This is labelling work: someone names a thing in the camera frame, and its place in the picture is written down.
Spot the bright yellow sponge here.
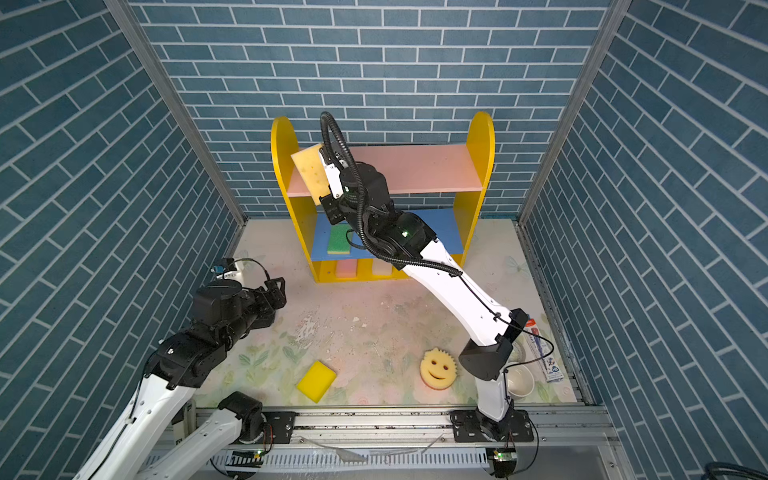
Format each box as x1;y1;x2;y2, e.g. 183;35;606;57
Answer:
297;361;337;403

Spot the aluminium front rail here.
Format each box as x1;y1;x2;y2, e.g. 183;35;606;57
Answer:
119;404;625;480

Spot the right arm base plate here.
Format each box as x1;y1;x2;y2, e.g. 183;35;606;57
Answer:
449;409;534;443

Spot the white bowl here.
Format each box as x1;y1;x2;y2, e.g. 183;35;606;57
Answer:
505;365;536;398

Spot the beige pale pink sponge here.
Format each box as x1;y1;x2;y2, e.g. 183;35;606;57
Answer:
371;259;393;277

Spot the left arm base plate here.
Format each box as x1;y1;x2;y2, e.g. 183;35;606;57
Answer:
209;409;296;447

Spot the pale yellow tan sponge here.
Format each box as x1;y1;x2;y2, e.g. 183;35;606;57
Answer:
289;144;331;206

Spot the green sponge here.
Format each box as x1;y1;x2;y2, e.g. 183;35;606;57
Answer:
326;223;352;255

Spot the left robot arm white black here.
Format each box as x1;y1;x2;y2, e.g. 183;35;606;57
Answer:
76;258;287;479

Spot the smiley face round sponge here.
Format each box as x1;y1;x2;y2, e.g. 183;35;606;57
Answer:
419;348;457;390

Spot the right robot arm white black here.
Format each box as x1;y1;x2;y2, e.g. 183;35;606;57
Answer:
320;112;529;441

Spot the toothpaste box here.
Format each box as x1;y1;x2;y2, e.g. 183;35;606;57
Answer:
523;318;565;383

